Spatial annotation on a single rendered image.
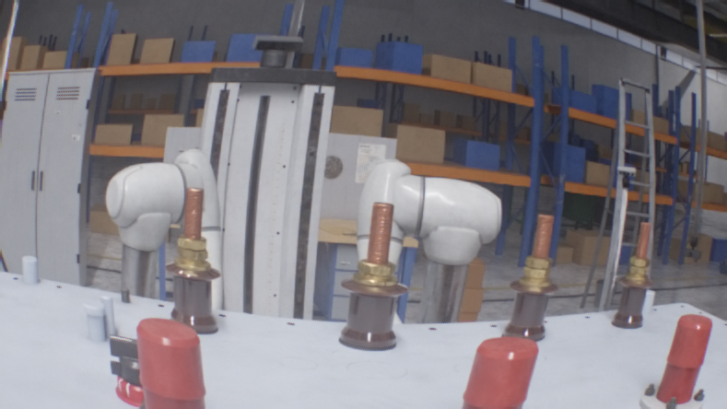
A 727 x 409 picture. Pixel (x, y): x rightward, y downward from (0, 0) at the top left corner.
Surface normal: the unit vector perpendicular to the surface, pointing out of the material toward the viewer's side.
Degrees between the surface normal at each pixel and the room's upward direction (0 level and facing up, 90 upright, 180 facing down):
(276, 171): 90
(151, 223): 106
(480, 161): 90
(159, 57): 90
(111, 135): 90
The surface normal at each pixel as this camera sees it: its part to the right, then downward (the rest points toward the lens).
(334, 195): 0.24, 0.14
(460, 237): 0.00, 0.38
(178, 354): 0.47, 0.14
